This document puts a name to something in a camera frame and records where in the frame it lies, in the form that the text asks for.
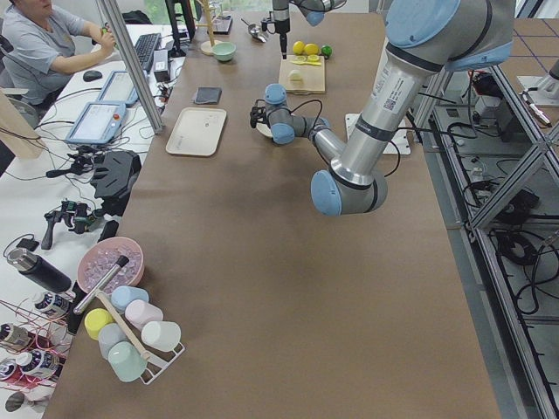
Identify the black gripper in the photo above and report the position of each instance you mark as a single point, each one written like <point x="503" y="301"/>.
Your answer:
<point x="281" y="23"/>

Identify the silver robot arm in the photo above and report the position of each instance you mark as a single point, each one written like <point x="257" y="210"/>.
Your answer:
<point x="313" y="11"/>
<point x="424" y="37"/>

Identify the cream rabbit tray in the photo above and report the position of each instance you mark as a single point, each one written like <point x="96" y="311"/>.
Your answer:
<point x="197" y="132"/>

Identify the yellow lemon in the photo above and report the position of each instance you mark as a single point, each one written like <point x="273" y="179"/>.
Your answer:
<point x="298" y="47"/>
<point x="311" y="49"/>

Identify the steel scoop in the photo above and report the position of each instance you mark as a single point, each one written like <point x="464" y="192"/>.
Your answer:
<point x="255" y="31"/>

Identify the yellow plastic knife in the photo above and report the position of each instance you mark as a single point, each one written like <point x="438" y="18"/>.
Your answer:
<point x="307" y="63"/>

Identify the green lime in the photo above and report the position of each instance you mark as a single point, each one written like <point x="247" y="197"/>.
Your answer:
<point x="326" y="51"/>

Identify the bamboo cutting board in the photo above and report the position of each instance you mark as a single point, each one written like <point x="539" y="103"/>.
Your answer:
<point x="314" y="77"/>

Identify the mint green bowl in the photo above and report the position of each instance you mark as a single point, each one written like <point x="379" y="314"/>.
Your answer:
<point x="224" y="51"/>

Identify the wooden cup tree stand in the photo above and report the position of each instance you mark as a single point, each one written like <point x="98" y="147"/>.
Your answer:
<point x="207" y="47"/>

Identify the cream round plate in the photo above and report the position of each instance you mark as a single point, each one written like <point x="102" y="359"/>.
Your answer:
<point x="264" y="130"/>

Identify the black monitor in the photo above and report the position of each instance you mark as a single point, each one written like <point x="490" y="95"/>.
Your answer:
<point x="183" y="27"/>

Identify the folded grey cloth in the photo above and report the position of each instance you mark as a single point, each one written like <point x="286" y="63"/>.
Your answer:
<point x="207" y="95"/>

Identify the black keyboard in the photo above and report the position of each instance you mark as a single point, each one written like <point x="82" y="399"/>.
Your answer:
<point x="145" y="47"/>

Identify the blue teach pendant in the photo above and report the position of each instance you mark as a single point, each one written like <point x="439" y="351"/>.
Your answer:
<point x="98" y="123"/>
<point x="119" y="87"/>

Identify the black computer mouse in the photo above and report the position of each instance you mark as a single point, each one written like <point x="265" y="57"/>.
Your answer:
<point x="91" y="75"/>

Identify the black plastic cover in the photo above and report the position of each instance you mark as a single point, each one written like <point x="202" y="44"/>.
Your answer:
<point x="114" y="175"/>

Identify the seated person grey shirt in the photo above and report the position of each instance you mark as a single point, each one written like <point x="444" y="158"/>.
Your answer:
<point x="50" y="44"/>

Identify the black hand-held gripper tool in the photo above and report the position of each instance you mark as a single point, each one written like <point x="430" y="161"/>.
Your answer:
<point x="75" y="215"/>

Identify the pink ice bowl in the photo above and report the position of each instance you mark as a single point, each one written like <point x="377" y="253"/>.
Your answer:
<point x="103" y="256"/>

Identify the blue plastic cup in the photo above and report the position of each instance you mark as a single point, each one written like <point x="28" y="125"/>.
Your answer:
<point x="123" y="295"/>

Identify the pink plastic cup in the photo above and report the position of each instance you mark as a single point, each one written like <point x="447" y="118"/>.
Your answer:
<point x="139" y="313"/>

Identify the white plastic cup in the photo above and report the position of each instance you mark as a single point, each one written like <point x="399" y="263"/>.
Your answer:
<point x="161" y="335"/>

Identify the black thermos bottle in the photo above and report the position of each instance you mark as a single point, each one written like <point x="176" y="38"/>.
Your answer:
<point x="38" y="270"/>

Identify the yellow plastic cup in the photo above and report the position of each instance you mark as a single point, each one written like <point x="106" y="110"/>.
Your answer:
<point x="95" y="320"/>

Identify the grey plastic cup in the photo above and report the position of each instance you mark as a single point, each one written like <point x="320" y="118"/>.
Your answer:
<point x="110" y="335"/>

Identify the white cup rack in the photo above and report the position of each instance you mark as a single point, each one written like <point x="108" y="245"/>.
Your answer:
<point x="158" y="361"/>

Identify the mint plastic cup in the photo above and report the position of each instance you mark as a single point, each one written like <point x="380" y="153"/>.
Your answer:
<point x="126" y="361"/>

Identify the aluminium frame post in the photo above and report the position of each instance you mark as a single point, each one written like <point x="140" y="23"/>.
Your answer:
<point x="112" y="13"/>

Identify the steel ice tongs handle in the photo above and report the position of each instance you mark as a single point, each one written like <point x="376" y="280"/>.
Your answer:
<point x="121" y="262"/>

